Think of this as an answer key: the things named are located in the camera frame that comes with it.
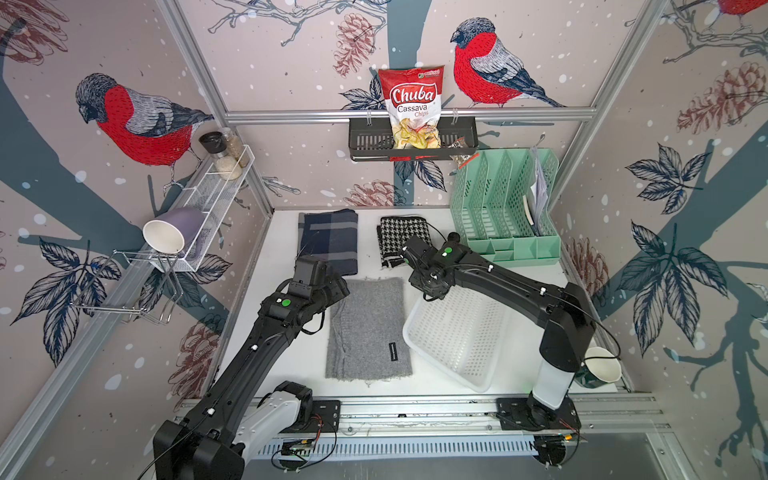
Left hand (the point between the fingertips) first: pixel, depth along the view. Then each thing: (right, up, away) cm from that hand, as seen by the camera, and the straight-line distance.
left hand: (343, 280), depth 79 cm
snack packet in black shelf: (+35, +36, +11) cm, 51 cm away
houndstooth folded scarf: (+14, +13, +28) cm, 33 cm away
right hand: (+20, -2, +5) cm, 21 cm away
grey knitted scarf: (+6, -17, +4) cm, 19 cm away
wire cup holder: (-39, +2, -19) cm, 43 cm away
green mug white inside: (+68, -22, -4) cm, 71 cm away
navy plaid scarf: (-10, +12, +31) cm, 35 cm away
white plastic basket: (+34, -17, +7) cm, 39 cm away
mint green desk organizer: (+55, +25, +34) cm, 70 cm away
